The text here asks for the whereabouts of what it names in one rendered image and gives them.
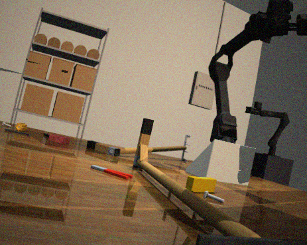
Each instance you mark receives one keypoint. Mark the red rectangular block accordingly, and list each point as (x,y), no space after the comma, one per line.
(59,139)

